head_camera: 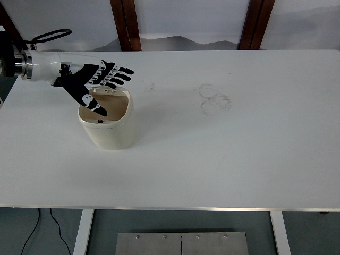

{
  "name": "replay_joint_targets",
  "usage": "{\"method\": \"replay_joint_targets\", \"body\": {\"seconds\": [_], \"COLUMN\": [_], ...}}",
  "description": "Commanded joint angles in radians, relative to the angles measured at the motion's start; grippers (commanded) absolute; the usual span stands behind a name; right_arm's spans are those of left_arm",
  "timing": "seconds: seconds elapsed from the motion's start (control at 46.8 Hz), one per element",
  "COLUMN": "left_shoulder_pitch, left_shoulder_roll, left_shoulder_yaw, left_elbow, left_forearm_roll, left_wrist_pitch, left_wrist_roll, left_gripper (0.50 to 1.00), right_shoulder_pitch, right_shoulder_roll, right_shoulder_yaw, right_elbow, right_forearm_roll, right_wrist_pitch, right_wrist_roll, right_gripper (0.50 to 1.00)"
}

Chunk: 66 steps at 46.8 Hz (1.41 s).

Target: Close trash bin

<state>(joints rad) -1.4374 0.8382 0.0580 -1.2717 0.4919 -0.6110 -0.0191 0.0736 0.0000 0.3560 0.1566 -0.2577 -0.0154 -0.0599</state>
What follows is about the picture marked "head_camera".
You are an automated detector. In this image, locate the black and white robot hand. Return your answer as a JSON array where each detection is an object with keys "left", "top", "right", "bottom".
[{"left": 30, "top": 50, "right": 134, "bottom": 117}]

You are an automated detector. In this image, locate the cream plastic trash bin body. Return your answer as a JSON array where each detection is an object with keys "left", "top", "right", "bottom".
[{"left": 77, "top": 87, "right": 137, "bottom": 151}]

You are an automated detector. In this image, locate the brown wooden screen post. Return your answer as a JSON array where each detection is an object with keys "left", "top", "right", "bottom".
[
  {"left": 238, "top": 0, "right": 262, "bottom": 50},
  {"left": 121, "top": 0, "right": 142, "bottom": 52},
  {"left": 109, "top": 0, "right": 133, "bottom": 52},
  {"left": 0, "top": 3, "right": 30, "bottom": 52},
  {"left": 249, "top": 0, "right": 276, "bottom": 50}
]

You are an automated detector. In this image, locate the white table leg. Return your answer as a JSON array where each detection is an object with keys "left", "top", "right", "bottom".
[
  {"left": 270, "top": 211, "right": 292, "bottom": 255},
  {"left": 72, "top": 209, "right": 95, "bottom": 255}
]

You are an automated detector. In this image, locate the black floor cable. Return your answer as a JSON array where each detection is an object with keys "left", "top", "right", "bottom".
[
  {"left": 20, "top": 208, "right": 41, "bottom": 255},
  {"left": 49, "top": 208, "right": 72, "bottom": 255}
]

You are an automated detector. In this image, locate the cream plastic trash bin lid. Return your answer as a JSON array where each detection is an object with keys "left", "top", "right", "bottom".
[{"left": 88, "top": 84, "right": 129, "bottom": 95}]

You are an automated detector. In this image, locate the grey metal plate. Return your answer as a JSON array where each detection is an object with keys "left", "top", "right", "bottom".
[
  {"left": 181, "top": 232, "right": 249, "bottom": 255},
  {"left": 115, "top": 232, "right": 182, "bottom": 255}
]

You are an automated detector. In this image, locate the landscape painted screen panel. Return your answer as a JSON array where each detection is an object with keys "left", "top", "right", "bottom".
[
  {"left": 260, "top": 0, "right": 340, "bottom": 51},
  {"left": 2, "top": 0, "right": 122, "bottom": 53},
  {"left": 134, "top": 0, "right": 251, "bottom": 52}
]

